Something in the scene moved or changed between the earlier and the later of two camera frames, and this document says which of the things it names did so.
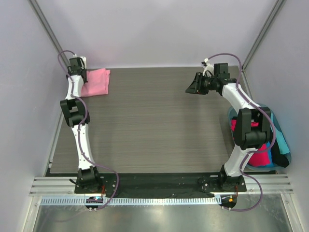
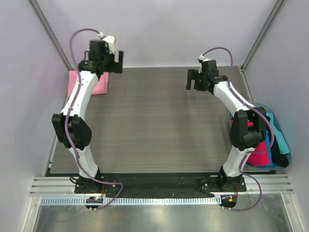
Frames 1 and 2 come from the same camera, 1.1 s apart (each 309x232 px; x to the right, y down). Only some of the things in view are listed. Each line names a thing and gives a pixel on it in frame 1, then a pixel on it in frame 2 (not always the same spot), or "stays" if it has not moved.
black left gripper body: (84, 70) → (108, 63)
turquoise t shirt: (282, 144) stays
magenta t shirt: (259, 158) stays
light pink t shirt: (97, 83) stays
